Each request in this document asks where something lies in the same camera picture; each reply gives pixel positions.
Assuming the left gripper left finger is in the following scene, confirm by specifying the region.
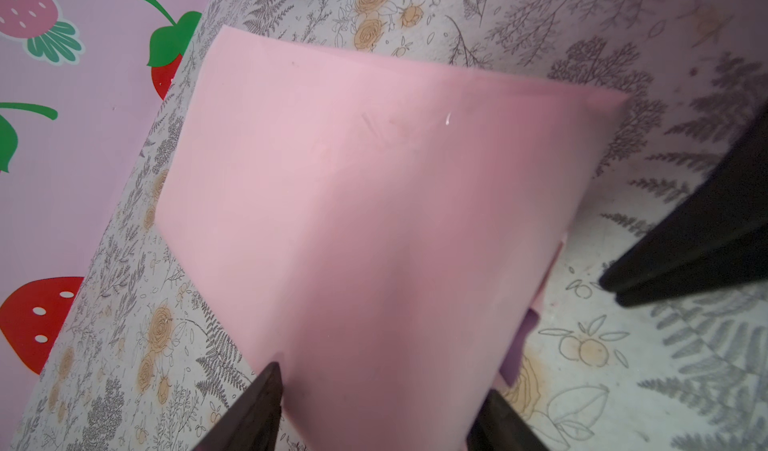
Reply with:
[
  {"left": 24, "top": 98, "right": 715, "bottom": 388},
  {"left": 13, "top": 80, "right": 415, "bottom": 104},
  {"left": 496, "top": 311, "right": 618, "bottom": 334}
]
[{"left": 193, "top": 362, "right": 283, "bottom": 451}]

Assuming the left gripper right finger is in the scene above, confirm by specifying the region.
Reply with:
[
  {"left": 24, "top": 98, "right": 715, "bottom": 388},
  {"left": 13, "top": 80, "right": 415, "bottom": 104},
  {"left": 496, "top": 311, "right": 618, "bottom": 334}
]
[{"left": 466, "top": 389, "right": 548, "bottom": 451}]

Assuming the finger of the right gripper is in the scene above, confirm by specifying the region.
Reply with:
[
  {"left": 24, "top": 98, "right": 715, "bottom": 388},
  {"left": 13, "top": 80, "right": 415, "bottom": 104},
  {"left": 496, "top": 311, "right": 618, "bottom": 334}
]
[
  {"left": 615, "top": 226, "right": 767, "bottom": 307},
  {"left": 599, "top": 109, "right": 767, "bottom": 292}
]

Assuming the purple wrapping paper sheet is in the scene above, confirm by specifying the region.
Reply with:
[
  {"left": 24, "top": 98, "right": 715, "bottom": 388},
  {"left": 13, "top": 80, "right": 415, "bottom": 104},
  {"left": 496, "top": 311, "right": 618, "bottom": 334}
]
[{"left": 155, "top": 27, "right": 630, "bottom": 450}]

